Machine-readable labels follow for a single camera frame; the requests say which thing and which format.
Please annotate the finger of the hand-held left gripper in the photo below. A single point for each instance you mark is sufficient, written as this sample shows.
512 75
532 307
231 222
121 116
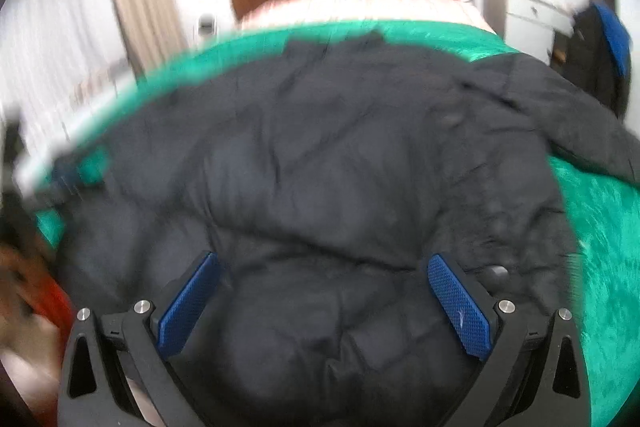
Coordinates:
75 179

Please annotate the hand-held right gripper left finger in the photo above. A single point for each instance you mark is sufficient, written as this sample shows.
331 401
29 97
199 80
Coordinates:
190 302

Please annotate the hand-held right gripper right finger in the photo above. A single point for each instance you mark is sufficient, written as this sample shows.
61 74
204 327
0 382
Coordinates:
460 307

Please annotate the black puffer jacket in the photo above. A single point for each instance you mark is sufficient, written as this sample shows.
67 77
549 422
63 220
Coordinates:
320 157

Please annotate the orange clothing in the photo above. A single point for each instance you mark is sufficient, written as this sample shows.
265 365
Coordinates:
52 307

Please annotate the white sheer curtain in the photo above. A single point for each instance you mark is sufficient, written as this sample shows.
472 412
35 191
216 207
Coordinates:
60 32

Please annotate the green plush blanket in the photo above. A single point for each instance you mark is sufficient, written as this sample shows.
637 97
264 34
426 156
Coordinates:
600 232

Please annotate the small white fan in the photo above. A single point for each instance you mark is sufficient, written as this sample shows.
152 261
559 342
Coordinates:
207 25

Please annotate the dark hanging coat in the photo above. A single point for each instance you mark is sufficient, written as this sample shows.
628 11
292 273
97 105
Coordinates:
585 57

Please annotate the white desk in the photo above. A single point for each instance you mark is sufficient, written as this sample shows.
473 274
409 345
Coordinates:
530 12

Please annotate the blue hanging garment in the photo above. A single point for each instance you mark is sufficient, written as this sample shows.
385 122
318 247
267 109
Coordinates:
615 37

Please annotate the pink striped bed sheet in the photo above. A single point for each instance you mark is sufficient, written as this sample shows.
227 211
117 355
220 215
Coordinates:
350 4

